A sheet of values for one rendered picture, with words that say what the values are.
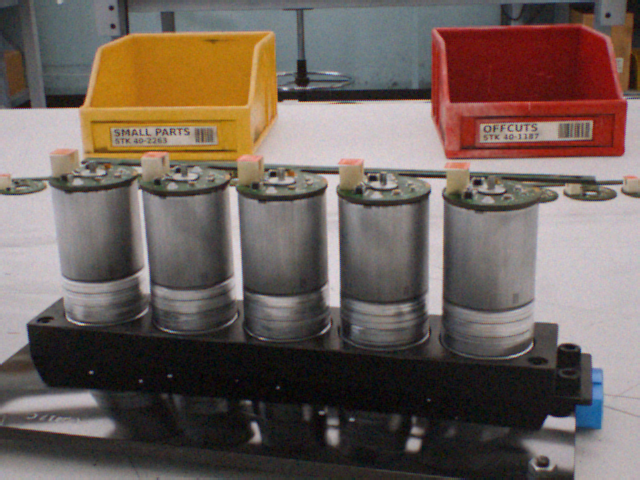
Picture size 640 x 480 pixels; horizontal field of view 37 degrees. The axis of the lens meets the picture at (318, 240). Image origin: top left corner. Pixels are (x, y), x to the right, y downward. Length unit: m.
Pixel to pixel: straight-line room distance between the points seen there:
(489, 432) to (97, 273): 0.12
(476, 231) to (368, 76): 4.46
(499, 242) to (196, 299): 0.08
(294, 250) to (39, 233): 0.21
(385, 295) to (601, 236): 0.18
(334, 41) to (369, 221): 4.44
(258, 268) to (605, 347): 0.12
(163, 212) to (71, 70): 4.68
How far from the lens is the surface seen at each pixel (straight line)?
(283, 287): 0.26
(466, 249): 0.24
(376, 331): 0.26
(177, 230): 0.26
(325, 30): 4.68
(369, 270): 0.25
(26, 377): 0.28
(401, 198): 0.24
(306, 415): 0.25
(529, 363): 0.25
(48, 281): 0.39
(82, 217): 0.27
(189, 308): 0.27
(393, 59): 4.69
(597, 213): 0.45
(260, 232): 0.25
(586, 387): 0.26
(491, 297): 0.25
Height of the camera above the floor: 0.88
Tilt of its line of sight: 19 degrees down
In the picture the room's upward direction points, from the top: 2 degrees counter-clockwise
